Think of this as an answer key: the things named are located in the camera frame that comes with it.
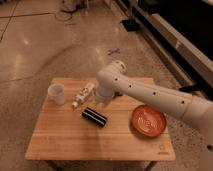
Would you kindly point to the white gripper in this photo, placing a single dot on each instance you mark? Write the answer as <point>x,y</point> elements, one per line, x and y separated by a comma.
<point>103,98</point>

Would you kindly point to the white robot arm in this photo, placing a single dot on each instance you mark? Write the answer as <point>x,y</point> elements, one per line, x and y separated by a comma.
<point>195,111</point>

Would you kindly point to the translucent white cup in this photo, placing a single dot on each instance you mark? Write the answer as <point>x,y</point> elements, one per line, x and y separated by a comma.
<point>56,93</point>

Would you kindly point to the orange ceramic bowl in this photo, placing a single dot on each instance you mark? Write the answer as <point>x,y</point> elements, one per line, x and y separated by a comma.
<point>148,121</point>

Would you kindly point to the white small bottle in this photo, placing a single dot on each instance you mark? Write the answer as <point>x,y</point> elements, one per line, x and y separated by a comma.
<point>83,95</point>

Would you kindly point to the wooden table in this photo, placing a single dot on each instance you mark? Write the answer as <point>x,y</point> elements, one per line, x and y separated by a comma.
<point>62,133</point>

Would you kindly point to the black floor box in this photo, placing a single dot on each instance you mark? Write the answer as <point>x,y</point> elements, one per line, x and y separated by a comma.
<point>130,25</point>

